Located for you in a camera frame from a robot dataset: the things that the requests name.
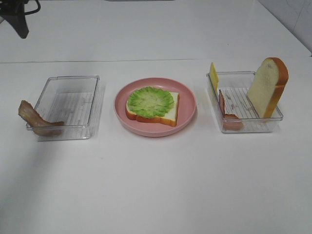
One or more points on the clear right plastic tray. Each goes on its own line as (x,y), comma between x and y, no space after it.
(234,87)

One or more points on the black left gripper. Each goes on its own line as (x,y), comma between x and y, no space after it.
(13,12)

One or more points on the pink round plate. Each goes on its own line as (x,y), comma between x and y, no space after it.
(186,108)

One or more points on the bacon strip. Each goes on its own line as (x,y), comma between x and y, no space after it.
(32,117)
(230,121)

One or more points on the clear left plastic tray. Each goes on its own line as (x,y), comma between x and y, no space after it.
(74,100)

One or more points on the yellow cheese slice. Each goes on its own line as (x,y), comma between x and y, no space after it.
(214,77)

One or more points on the green lettuce leaf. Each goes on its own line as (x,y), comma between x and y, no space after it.
(149,102)

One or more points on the toast bread slice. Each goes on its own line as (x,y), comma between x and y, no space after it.
(170,118)
(268,85)

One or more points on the clear plastic tray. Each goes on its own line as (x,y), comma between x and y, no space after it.
(74,100)
(234,87)

